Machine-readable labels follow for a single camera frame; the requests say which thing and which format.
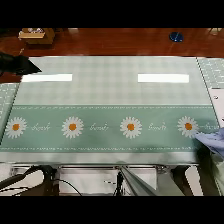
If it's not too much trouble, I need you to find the light blue shirt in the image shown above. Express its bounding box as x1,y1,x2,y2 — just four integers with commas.
194,127,224,158

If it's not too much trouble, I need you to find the blue round object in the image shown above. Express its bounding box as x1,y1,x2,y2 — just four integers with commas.
168,31,184,43

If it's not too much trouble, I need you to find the silver frame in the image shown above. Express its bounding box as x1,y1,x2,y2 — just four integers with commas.
0,162,224,197

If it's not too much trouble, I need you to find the black cable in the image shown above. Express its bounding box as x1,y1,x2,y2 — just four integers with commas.
53,178,83,197

